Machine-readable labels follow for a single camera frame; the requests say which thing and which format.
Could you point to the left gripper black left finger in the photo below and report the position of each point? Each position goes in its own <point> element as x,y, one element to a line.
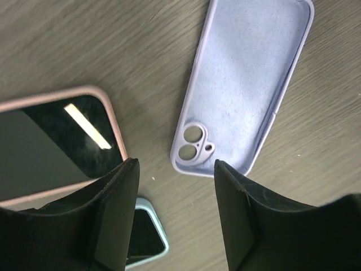
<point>87,230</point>

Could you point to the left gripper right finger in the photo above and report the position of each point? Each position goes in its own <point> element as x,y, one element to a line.
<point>263,230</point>

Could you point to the light blue phone case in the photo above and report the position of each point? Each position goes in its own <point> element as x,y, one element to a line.
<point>145,204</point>

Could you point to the pink phone case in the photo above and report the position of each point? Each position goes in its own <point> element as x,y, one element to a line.
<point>115,121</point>

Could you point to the purple phone case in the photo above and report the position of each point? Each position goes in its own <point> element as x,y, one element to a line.
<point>246,56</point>

